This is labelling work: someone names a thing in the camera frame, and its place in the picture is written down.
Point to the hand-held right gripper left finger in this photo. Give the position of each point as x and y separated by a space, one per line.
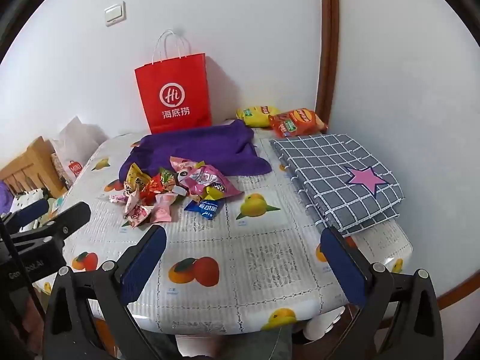
144 266

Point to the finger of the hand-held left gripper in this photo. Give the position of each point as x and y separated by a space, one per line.
69 219
30 212

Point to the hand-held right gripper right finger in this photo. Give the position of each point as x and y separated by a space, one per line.
343 266

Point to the strawberry print snack packet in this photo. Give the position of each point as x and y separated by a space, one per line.
138 215
118 198
132 198

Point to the pale pink peach packet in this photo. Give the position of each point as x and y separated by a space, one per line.
165 208

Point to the red snack packet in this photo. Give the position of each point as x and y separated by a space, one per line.
152 191

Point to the yellow snack packet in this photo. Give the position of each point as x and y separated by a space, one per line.
135 178

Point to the blue cookie packet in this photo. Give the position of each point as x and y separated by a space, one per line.
204 209

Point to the green snack packet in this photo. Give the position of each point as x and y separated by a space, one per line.
167 177

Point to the large pink snack bag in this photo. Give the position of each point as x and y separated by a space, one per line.
204 176

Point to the purple fuzzy item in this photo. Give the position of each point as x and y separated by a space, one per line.
5 197

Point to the wooden chair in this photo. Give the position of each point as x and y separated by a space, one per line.
33 161

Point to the white plastic bag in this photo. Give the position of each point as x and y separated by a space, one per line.
78 138

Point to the grey checked cloth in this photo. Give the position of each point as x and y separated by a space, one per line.
330 168

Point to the brown wooden baseboard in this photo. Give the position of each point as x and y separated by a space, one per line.
459 296

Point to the purple towel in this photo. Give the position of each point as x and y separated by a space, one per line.
210 146

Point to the orange chip bag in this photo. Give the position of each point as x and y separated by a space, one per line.
300 123

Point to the yellow chip bag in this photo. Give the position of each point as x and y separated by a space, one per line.
255 118

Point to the red paper bag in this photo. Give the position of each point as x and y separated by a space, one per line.
176 78

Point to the white light switch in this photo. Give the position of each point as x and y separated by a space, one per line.
115 14

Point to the brown wooden door frame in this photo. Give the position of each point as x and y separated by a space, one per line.
327 45

